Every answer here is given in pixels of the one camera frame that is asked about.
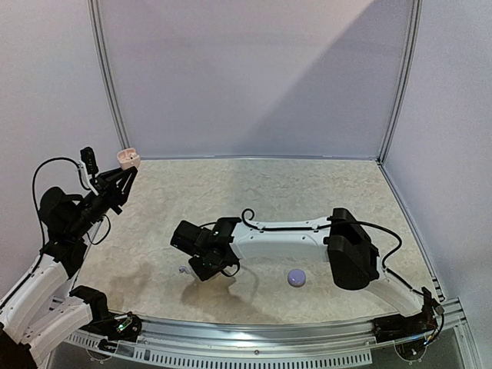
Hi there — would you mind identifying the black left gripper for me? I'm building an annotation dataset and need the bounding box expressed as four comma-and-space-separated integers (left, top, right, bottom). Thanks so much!
66, 163, 136, 238

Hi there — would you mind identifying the pink earbud charging case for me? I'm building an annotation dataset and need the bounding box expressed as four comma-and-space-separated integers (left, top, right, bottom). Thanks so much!
116, 148, 141, 170

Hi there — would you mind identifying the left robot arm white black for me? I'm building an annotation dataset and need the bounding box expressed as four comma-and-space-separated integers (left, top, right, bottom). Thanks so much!
1, 167, 142, 368

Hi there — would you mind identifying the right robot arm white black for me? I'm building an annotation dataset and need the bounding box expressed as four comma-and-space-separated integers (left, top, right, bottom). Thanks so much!
170, 208, 444, 338

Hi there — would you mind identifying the lavender earbud charging case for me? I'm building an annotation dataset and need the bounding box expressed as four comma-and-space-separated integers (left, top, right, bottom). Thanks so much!
288, 268, 307, 288

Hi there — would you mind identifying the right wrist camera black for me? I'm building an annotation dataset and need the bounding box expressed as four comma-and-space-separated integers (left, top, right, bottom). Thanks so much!
170, 220, 211, 256

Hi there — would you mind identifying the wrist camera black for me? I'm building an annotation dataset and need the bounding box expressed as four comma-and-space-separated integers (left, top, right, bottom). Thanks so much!
170, 220, 211, 256
80, 146, 98, 176

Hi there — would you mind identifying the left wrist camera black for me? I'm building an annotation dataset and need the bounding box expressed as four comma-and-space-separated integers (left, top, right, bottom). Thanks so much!
80, 146, 98, 176

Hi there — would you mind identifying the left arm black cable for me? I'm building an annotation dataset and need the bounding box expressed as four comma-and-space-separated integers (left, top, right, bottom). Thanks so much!
32, 156, 112, 247

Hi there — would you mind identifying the aluminium front rail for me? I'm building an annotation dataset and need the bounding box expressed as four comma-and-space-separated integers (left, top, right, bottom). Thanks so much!
42, 299, 480, 368

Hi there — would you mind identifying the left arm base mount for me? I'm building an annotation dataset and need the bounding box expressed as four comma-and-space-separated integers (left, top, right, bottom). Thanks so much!
81, 311, 142, 343

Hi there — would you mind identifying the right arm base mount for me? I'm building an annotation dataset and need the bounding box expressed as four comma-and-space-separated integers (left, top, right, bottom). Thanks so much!
371, 305, 444, 343

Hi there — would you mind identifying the right aluminium corner post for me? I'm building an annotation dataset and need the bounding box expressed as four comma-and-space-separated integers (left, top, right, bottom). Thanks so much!
377, 0, 423, 166

